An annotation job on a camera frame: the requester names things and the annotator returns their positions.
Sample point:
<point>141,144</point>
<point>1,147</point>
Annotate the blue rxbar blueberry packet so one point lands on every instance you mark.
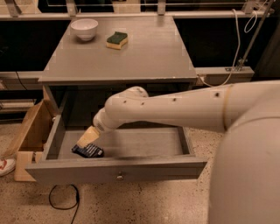
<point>90,151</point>

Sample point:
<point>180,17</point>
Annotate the white and red sneaker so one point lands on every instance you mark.
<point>7,165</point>

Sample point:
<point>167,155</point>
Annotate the grey horizontal rail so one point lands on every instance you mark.
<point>174,14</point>

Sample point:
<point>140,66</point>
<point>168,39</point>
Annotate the light wooden side drawer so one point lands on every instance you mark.
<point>28,144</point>

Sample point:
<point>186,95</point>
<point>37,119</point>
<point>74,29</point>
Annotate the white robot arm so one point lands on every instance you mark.
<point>245,179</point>

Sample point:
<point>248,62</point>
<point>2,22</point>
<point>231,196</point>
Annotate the white ceramic bowl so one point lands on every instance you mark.
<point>84,29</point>

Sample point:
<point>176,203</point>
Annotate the green and yellow sponge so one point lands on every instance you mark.
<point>117,40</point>

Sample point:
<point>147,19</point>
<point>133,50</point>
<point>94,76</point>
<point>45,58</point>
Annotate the grey open top drawer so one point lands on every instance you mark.
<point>141,151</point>

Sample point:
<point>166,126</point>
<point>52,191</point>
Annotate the grey cabinet with counter top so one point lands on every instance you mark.
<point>154,53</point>

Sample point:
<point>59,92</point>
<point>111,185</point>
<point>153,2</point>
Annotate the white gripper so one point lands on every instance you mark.
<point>100,124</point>

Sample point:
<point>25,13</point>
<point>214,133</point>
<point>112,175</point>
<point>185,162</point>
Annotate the slanted metal pole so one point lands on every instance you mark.
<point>266,14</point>

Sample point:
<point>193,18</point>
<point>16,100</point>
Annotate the grey metal shelf bracket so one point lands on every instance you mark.
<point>216,76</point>

